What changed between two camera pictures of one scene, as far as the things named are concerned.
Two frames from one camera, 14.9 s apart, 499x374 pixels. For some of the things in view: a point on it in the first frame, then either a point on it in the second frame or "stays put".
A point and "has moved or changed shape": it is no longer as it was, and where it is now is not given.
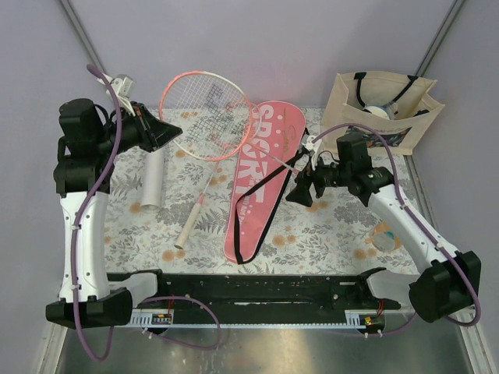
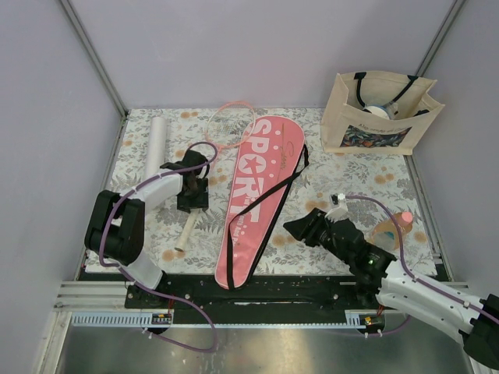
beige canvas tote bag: (398, 104) stays put
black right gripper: (301, 193) to (306, 228)
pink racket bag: (269, 163) has moved or changed shape
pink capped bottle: (384, 238) stays put
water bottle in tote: (390, 110) stays put
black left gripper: (153, 133) to (200, 202)
